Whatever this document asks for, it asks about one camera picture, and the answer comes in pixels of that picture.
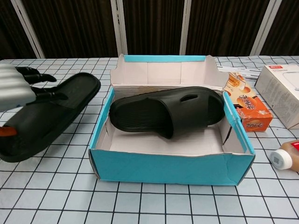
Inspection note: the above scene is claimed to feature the black slipper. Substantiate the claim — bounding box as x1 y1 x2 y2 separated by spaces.
109 86 224 140
0 72 101 163

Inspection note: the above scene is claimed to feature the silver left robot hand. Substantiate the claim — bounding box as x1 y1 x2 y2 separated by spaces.
0 63 68 138

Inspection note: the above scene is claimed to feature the white partition frame post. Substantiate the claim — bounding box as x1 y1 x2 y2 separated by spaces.
249 0 277 56
111 0 128 57
10 0 45 59
179 0 195 56

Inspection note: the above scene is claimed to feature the brown drink bottle red label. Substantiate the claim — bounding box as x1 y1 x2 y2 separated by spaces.
270 140 299 173

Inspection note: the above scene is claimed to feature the white desk lamp box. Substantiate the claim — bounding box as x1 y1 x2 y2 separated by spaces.
254 64 299 129

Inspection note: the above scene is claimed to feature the orange snack box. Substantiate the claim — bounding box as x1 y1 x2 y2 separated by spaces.
223 71 273 133

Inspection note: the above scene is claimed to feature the light blue shoebox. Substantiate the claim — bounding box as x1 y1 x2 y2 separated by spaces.
88 53 256 186

